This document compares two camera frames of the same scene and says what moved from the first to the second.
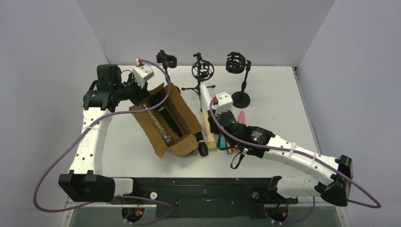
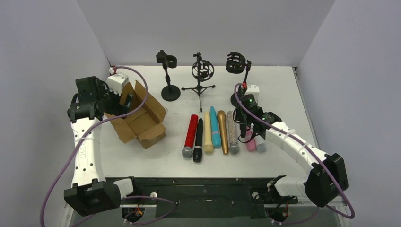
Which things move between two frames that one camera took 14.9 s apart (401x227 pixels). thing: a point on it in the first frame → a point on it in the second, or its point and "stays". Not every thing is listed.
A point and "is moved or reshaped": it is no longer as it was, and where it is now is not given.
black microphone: x=202 y=146 is moved or reshaped
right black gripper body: x=214 y=122 → x=243 y=117
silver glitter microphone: x=167 y=140 is moved or reshaped
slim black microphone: x=163 y=110 is moved or reshaped
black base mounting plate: x=241 y=197 stays
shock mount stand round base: x=236 y=63 stays
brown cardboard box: x=169 y=126 is moved or reshaped
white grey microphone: x=204 y=97 is moved or reshaped
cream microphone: x=211 y=144 stays
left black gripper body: x=141 y=92 → x=118 y=104
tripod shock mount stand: x=202 y=70 stays
